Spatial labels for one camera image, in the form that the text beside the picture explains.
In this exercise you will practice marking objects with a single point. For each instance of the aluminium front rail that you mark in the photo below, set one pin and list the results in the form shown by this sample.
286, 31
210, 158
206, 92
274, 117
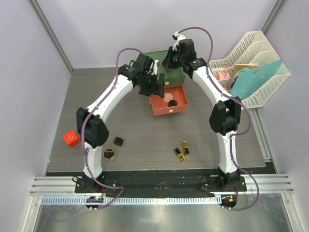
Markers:
62, 190

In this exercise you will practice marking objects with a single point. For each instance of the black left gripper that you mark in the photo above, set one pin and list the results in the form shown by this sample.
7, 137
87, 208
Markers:
155, 88

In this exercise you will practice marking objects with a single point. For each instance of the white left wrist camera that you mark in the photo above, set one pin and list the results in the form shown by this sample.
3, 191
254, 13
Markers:
155, 67

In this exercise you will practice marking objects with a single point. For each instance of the gold round compact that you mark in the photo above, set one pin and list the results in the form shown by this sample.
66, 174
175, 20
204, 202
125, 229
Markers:
109, 154

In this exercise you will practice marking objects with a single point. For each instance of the teal plastic folder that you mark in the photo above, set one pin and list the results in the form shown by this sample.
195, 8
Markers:
250, 81

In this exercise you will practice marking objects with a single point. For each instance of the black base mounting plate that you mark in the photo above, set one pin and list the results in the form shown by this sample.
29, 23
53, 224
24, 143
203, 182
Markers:
169, 185

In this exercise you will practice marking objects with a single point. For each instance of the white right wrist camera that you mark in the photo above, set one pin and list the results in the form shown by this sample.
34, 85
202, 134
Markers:
177, 37

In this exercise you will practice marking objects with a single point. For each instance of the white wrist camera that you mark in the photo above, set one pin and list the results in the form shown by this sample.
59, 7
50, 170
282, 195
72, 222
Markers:
177, 37
155, 67

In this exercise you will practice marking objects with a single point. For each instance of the pink round compact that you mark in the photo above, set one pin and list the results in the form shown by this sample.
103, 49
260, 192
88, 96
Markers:
168, 97

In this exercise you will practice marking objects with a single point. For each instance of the green drawer cabinet shell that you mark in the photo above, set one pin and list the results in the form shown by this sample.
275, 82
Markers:
160, 55

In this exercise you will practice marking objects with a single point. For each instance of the black square bottle cap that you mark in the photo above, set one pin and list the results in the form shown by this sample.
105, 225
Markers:
118, 141

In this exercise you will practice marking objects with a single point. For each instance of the gold black lipstick left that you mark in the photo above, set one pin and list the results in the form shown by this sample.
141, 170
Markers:
179, 154

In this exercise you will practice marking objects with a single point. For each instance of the gold black lipstick right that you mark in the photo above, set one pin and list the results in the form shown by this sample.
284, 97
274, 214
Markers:
186, 148

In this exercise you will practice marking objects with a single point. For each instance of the green top drawer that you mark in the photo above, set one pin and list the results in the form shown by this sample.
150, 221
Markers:
174, 81

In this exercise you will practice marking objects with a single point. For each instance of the red cube block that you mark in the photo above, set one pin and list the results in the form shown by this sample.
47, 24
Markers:
71, 138

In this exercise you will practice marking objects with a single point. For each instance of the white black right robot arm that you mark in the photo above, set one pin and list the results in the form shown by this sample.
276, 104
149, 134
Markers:
225, 116

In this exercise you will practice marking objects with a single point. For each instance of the amber small jar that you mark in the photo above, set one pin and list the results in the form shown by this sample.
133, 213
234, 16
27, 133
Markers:
172, 103

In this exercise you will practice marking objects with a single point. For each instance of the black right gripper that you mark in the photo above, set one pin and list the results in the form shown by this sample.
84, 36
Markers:
167, 61

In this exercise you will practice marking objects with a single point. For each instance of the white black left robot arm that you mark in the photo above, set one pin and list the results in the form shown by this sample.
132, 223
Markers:
91, 121

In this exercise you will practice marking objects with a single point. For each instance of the red drawer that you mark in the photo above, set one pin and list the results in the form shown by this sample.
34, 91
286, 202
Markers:
160, 107

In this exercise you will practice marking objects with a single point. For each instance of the brown illustrated book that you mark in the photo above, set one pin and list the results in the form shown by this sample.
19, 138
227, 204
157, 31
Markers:
239, 69

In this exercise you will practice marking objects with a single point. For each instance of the pink sticky note pad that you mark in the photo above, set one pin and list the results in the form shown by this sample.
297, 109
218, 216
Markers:
223, 76

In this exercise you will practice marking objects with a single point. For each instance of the gold black lipstick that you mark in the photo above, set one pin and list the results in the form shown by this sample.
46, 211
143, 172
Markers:
179, 154
186, 148

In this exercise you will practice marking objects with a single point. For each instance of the cream perforated file organizer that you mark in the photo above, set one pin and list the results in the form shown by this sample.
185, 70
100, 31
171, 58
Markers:
253, 48

